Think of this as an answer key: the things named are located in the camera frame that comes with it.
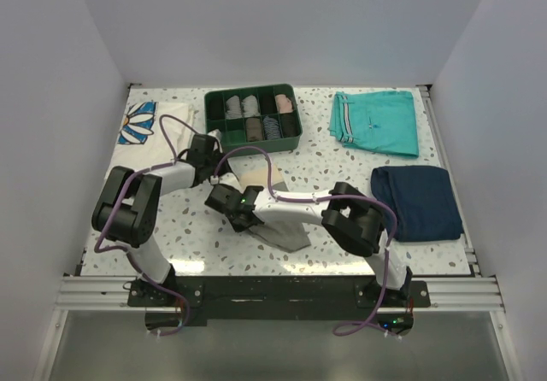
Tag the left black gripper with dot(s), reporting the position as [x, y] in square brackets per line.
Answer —
[216, 154]

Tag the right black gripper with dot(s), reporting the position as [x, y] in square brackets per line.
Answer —
[238, 227]

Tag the grey cream underwear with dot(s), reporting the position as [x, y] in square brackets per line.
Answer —
[278, 229]

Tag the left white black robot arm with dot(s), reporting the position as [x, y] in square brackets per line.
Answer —
[126, 211]

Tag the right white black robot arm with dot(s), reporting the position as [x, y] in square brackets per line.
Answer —
[358, 224]

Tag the brown rolled underwear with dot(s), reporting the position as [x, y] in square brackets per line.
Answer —
[253, 129]

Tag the black rolled underwear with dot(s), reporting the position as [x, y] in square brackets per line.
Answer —
[289, 125]

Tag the pink rolled underwear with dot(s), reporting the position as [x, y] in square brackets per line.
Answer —
[283, 103]

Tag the grey striped rolled sock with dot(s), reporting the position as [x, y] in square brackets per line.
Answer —
[233, 108]

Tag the white daisy print shirt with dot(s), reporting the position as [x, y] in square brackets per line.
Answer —
[151, 133]

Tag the white grey rolled sock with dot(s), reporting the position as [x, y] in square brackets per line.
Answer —
[250, 106]

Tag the navy striped rolled sock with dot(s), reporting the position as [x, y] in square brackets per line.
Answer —
[271, 128]

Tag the green compartment organizer tray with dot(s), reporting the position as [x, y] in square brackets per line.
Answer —
[264, 116]

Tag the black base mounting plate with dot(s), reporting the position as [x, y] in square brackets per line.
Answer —
[206, 298]

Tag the teal folded shorts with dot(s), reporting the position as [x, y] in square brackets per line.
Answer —
[380, 122]

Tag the navy folded garment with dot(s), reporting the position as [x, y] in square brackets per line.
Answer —
[423, 201]

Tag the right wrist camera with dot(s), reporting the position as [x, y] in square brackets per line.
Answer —
[224, 199]

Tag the aluminium frame rail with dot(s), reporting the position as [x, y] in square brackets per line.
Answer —
[93, 293]

